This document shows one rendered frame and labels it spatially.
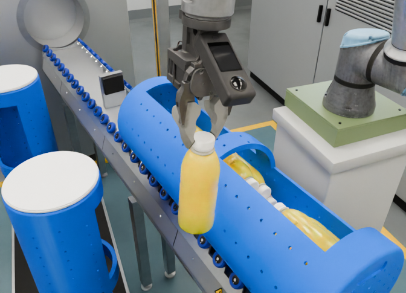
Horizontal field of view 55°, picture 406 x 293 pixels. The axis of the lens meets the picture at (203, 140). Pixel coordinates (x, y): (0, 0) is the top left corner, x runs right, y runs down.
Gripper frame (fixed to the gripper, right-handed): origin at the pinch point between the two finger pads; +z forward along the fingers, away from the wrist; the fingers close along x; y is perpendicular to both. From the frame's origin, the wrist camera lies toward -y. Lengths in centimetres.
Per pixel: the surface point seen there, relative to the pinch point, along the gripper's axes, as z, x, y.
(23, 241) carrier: 56, 28, 48
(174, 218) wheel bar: 49, -13, 32
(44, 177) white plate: 41, 19, 56
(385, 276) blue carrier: 27.1, -31.9, -22.2
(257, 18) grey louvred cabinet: 57, -206, 243
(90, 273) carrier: 72, 11, 41
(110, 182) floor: 139, -36, 167
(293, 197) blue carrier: 33, -37, 10
